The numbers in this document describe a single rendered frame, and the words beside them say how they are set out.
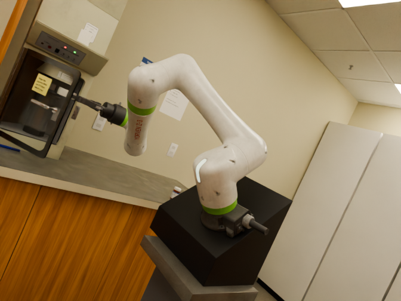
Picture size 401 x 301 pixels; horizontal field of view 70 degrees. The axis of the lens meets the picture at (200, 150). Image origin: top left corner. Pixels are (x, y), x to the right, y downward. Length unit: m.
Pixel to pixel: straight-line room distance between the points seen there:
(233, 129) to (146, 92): 0.33
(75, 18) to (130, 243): 1.15
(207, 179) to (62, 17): 1.04
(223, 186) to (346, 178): 2.72
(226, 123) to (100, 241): 0.92
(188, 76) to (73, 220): 0.85
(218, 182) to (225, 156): 0.08
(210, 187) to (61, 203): 0.76
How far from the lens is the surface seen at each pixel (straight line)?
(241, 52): 2.62
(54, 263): 1.58
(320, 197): 3.59
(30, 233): 1.47
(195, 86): 1.06
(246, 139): 0.97
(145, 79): 1.01
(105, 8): 1.61
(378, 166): 3.46
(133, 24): 2.12
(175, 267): 0.98
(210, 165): 0.86
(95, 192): 1.41
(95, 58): 1.49
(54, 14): 1.56
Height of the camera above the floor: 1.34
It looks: 2 degrees down
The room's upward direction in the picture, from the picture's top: 24 degrees clockwise
